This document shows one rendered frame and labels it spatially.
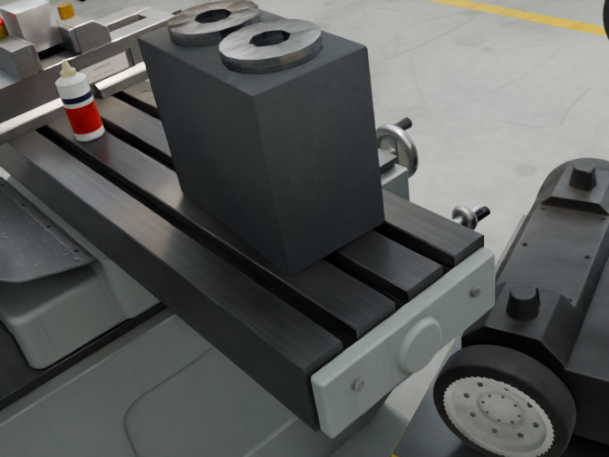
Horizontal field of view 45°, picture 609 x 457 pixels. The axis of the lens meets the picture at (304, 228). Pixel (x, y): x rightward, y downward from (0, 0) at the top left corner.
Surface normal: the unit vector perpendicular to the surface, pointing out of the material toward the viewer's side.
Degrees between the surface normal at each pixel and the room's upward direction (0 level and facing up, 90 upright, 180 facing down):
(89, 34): 90
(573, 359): 0
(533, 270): 0
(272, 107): 90
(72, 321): 90
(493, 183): 0
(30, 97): 90
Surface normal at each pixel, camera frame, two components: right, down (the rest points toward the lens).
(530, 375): 0.20, -0.64
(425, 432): -0.15, -0.80
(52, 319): 0.65, 0.36
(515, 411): -0.50, 0.56
